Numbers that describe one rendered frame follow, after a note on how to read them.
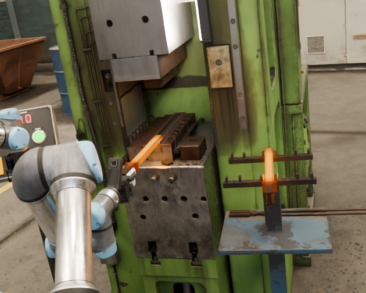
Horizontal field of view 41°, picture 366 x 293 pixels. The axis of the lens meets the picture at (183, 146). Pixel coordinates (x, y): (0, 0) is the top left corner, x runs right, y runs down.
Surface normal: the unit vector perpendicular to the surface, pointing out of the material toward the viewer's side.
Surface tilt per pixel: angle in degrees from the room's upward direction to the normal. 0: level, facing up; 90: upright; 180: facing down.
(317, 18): 90
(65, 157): 38
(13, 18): 90
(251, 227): 0
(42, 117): 60
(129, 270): 90
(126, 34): 90
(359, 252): 0
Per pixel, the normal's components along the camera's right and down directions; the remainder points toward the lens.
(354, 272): -0.14, -0.93
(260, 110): -0.26, 0.37
